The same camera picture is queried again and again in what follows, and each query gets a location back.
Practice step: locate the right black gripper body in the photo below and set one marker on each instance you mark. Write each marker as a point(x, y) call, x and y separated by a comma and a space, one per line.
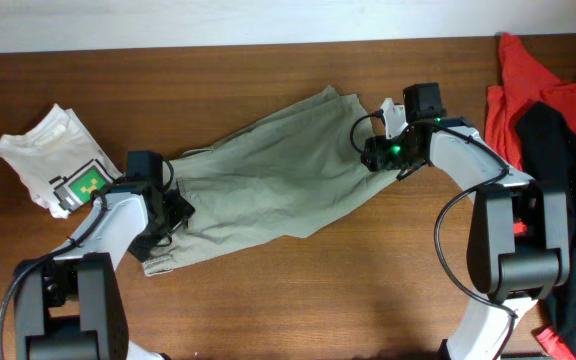
point(373, 153)

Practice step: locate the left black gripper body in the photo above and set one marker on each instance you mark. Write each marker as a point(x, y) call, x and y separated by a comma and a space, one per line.
point(169, 220)

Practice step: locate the khaki shorts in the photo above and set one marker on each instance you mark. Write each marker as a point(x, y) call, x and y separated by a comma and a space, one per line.
point(288, 174)

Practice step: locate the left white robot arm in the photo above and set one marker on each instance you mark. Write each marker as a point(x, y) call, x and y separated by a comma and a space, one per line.
point(67, 303)

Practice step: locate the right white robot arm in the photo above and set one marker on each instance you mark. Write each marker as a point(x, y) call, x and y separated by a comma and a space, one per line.
point(517, 250)

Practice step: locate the white folded graphic t-shirt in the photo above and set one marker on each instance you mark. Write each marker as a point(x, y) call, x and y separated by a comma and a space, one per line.
point(59, 162)

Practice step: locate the red garment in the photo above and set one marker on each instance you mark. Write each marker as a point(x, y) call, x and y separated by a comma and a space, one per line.
point(525, 82)

